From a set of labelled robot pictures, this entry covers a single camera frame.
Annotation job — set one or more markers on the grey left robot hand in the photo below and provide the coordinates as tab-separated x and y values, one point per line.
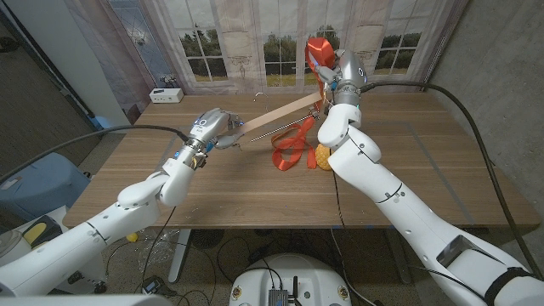
212	125

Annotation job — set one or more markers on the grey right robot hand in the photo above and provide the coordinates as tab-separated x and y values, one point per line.
348	70

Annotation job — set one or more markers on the orange ribbon with roll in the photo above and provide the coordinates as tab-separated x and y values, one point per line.
323	53

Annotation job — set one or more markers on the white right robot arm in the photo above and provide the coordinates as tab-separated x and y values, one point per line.
404	212

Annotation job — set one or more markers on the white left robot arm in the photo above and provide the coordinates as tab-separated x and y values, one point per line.
85	246

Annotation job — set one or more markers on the yellow toy pineapple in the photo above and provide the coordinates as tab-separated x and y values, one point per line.
322	158

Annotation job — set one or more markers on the white power box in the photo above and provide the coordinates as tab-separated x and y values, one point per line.
166	95

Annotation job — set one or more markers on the printed window backdrop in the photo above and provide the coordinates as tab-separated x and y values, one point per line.
255	42

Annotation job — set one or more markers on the white table leg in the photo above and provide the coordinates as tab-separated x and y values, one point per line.
178	255

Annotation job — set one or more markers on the clear plastic bag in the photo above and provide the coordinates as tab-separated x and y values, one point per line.
157	251

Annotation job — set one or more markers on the small yellow ball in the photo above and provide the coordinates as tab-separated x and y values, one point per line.
132	237

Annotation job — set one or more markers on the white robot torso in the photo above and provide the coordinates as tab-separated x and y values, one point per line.
293	272

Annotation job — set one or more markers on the small black floor device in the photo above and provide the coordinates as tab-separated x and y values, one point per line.
153	285

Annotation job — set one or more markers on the blue plastic bin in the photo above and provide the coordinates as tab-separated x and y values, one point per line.
42	183

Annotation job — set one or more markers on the grey electronics box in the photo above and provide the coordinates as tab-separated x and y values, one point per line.
278	298

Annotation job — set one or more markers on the white equipment stand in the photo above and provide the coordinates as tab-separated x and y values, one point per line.
91	270

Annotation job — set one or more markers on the black and yellow device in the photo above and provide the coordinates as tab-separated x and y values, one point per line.
40	231

